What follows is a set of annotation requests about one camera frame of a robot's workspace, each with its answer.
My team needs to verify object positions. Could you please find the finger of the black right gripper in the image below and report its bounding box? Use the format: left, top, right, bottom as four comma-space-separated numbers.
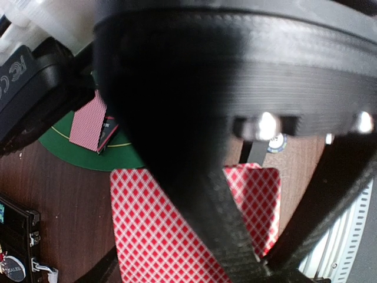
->
94, 11, 265, 282

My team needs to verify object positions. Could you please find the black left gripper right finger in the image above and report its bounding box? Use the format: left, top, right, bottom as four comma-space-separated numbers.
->
262, 133, 376, 282

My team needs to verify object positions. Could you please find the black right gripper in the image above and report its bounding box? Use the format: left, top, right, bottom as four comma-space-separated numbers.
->
97, 1, 376, 138

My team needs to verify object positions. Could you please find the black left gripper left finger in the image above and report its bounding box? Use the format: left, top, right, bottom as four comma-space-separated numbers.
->
75, 246, 118, 283

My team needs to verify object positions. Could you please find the pink playing cards pile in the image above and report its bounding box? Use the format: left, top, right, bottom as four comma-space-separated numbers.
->
110, 163, 281, 282

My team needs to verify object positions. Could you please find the dealt card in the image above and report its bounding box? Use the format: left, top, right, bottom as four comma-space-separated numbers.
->
69, 90, 107, 152

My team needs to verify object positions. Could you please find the blue green 50 chip stack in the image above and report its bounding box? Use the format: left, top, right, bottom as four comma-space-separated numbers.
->
267, 133, 287, 153

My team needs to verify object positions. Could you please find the green round poker mat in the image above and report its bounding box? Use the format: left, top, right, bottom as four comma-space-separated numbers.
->
39, 108, 144, 172

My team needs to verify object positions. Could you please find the clear acrylic dealer button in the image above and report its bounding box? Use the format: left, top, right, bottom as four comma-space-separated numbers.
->
4, 256, 26, 282

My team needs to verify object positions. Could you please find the black poker chip case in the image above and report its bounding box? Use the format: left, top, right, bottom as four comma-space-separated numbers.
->
1, 194, 59, 282

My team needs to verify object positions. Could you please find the aluminium front rail base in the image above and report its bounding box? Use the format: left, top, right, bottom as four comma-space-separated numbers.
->
299, 180, 373, 282

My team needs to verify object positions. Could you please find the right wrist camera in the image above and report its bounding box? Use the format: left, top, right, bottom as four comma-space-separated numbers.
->
1, 37, 95, 156

